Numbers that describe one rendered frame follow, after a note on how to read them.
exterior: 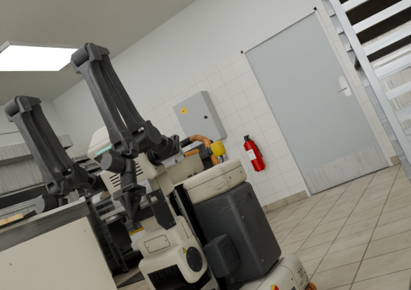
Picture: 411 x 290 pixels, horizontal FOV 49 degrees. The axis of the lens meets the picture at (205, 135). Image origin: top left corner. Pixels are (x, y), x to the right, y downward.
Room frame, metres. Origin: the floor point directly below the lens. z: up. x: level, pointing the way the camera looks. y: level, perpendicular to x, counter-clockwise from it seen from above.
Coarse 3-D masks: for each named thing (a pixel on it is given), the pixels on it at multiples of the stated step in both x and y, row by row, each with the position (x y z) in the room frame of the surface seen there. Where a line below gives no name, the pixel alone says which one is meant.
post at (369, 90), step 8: (328, 8) 2.02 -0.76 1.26; (336, 24) 2.02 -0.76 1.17; (344, 40) 2.02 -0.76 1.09; (352, 56) 2.02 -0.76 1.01; (360, 72) 2.02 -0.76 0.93; (360, 80) 2.04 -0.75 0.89; (368, 88) 2.02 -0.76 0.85; (368, 96) 2.03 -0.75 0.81; (376, 104) 2.02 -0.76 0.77; (376, 112) 2.03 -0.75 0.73; (384, 128) 2.03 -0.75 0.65; (392, 144) 2.03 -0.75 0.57; (400, 152) 2.02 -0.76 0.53; (408, 168) 2.02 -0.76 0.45
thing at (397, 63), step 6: (408, 54) 1.58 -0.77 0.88; (396, 60) 1.59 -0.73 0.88; (402, 60) 1.58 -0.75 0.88; (408, 60) 1.58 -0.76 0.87; (384, 66) 1.60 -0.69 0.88; (390, 66) 1.60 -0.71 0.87; (396, 66) 1.59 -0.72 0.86; (402, 66) 1.61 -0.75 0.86; (378, 72) 1.61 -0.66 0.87; (384, 72) 1.60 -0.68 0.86
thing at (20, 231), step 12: (72, 204) 1.58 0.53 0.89; (84, 204) 1.63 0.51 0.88; (36, 216) 1.45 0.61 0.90; (48, 216) 1.49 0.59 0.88; (60, 216) 1.52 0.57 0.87; (72, 216) 1.57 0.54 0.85; (12, 228) 1.36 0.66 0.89; (24, 228) 1.40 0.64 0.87; (36, 228) 1.43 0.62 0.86; (48, 228) 1.47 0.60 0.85; (0, 240) 1.32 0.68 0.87; (12, 240) 1.35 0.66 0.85
